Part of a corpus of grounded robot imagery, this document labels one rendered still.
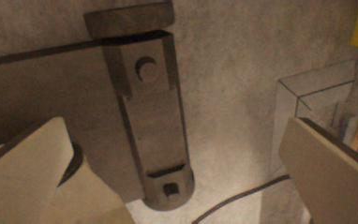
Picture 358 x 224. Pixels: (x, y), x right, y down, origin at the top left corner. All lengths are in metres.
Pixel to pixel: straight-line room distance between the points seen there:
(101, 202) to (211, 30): 0.56
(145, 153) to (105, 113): 0.14
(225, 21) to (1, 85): 0.59
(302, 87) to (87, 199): 0.86
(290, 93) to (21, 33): 0.91
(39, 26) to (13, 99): 0.21
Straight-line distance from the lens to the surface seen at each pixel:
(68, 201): 0.37
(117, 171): 0.61
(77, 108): 0.51
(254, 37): 0.78
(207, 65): 0.71
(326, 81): 1.07
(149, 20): 0.44
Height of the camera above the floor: 0.63
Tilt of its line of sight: 59 degrees down
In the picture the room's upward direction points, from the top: 146 degrees clockwise
